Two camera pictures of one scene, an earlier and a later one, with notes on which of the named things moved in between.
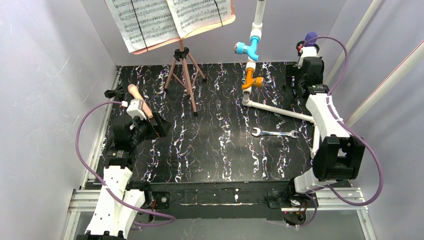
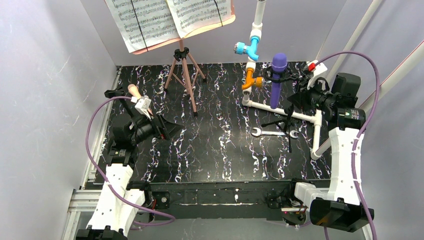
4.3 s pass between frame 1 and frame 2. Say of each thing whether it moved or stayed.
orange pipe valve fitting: stayed
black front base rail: stayed
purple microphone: moved
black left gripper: stayed
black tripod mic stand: moved
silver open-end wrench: stayed
